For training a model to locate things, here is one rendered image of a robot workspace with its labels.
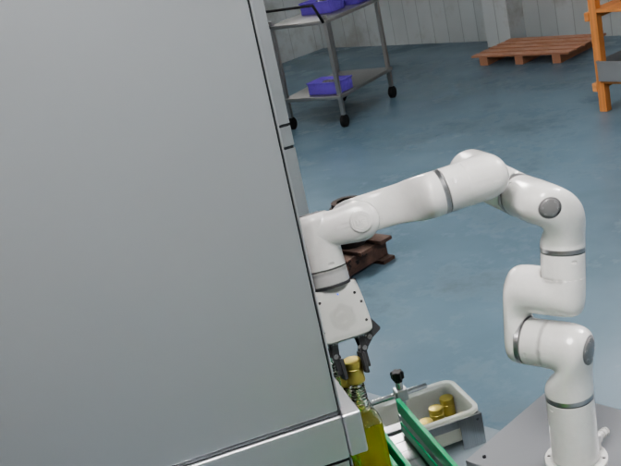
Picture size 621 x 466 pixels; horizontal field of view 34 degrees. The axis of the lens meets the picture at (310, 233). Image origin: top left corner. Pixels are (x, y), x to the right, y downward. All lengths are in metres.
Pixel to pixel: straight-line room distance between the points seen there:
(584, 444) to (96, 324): 1.21
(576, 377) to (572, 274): 0.21
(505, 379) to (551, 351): 2.20
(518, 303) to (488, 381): 2.20
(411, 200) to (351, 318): 0.25
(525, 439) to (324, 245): 0.72
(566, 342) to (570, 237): 0.21
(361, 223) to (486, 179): 0.25
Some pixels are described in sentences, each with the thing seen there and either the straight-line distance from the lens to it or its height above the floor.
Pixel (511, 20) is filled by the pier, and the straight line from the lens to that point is 10.86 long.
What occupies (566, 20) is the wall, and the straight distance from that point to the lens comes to 10.78.
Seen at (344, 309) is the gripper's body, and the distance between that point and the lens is 1.84.
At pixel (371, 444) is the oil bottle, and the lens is 1.94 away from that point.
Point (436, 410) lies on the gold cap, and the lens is 2.44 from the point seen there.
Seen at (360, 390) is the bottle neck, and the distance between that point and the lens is 1.90.
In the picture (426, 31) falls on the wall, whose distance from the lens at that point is 11.86.
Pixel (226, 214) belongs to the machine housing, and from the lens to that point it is 1.17.
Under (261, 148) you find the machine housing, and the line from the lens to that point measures 1.17.
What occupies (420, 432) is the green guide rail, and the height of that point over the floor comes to 0.96.
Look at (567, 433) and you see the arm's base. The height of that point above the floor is 0.91.
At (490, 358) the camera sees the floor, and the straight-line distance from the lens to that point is 4.40.
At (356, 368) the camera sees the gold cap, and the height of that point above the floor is 1.18.
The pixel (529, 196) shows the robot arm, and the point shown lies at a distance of 1.92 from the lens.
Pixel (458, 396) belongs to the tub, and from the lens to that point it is 2.46.
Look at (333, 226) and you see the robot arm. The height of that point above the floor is 1.44.
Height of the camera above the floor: 2.02
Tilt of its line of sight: 19 degrees down
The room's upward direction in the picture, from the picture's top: 12 degrees counter-clockwise
